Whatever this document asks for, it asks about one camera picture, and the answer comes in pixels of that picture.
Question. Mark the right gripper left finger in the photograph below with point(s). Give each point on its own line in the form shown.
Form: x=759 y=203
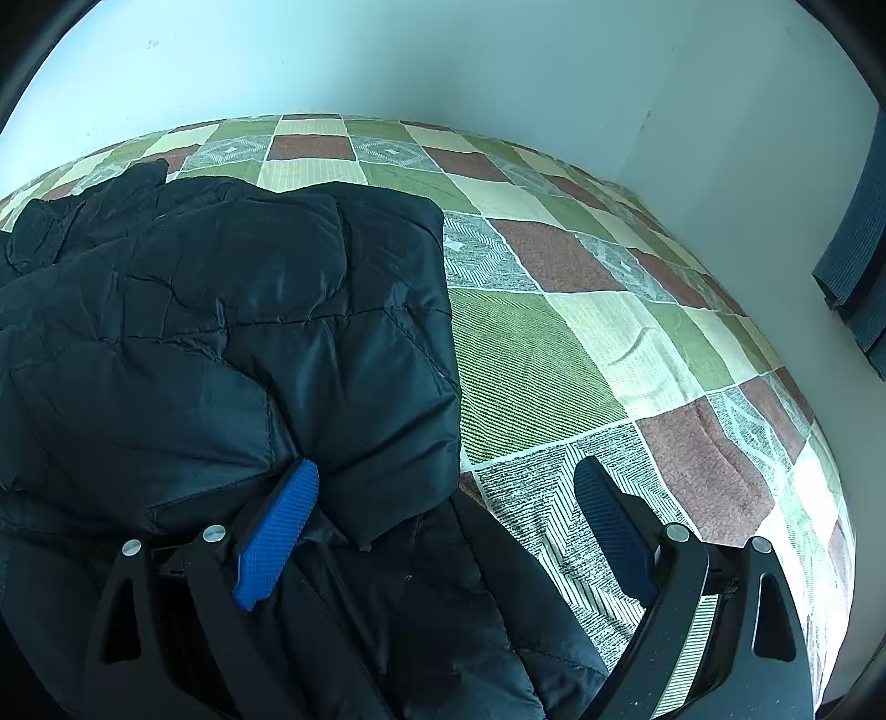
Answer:
x=172 y=639

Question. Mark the blue curtain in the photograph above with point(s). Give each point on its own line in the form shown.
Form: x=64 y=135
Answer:
x=851 y=271

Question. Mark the black puffer jacket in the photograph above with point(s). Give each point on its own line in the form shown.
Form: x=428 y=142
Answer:
x=170 y=348

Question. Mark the checkered patchwork bedspread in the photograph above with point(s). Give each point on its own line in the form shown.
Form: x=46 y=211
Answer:
x=580 y=329

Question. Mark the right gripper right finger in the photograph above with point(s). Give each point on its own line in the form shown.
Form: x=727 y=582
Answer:
x=720 y=636

